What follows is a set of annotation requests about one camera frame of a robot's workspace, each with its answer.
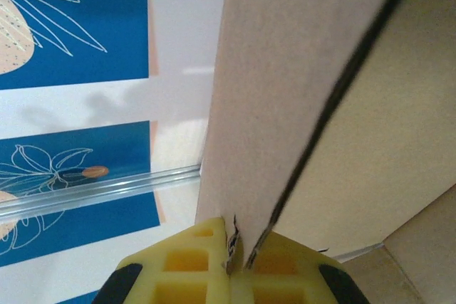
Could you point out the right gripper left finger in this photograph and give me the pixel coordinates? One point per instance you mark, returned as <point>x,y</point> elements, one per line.
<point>185,265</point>

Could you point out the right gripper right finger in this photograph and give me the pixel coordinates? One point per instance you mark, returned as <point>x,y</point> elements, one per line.
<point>285,275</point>

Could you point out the brown cardboard box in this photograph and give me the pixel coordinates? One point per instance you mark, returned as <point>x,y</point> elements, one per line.
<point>285,69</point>

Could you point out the left aluminium frame post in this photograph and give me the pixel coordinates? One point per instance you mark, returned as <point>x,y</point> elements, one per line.
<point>89,192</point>

